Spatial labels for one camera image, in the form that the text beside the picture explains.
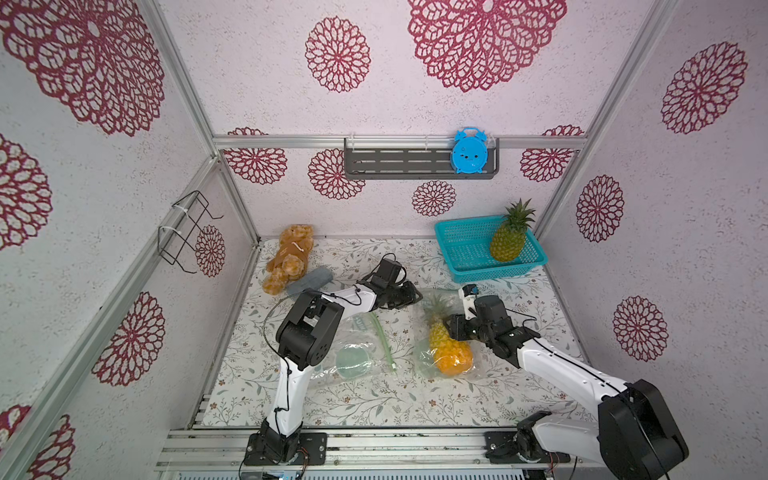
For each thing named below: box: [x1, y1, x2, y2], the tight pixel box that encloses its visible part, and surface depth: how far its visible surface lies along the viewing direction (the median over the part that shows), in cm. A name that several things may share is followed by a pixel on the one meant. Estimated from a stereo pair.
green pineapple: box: [490, 198, 536, 263], surface depth 105 cm
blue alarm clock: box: [451, 126, 488, 174], surface depth 90 cm
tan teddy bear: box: [262, 224, 315, 296], surface depth 105 cm
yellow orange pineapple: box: [425, 293, 473, 377], surface depth 82 cm
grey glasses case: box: [285, 267, 333, 295], surface depth 107 cm
